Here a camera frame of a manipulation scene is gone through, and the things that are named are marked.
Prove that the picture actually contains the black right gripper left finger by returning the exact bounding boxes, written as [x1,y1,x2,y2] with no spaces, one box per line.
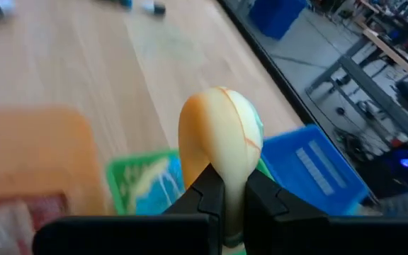
[32,163,226,255]

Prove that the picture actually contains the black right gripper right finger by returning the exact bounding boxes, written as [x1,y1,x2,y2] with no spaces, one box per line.
[243,169,408,255]

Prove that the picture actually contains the blue round candy packet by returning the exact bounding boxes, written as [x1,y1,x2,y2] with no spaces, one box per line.
[132,155,186,216]

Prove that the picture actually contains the green-faced cream tape roll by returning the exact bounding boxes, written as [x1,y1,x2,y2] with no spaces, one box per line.
[178,86,264,249]

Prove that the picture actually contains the red snack packet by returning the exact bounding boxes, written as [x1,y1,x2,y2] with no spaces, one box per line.
[0,193,69,255]

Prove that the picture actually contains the blue plastic bin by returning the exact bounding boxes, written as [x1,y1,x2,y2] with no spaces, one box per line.
[259,123,370,217]

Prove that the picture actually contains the orange plastic bin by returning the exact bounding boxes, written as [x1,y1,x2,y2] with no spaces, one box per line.
[0,105,108,217]

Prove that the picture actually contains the wooden bench top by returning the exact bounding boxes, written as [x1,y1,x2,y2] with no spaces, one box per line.
[354,0,408,94]

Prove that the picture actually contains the blue floor bin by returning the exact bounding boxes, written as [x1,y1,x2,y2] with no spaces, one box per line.
[248,0,308,40]

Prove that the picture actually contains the small white grey ball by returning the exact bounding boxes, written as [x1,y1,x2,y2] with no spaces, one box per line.
[140,1,166,16]

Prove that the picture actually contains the grey metal table frame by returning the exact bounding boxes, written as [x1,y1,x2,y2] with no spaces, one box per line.
[305,35,408,157]

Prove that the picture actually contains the black aluminium table frame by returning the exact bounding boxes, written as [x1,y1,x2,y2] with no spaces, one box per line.
[216,0,380,206]

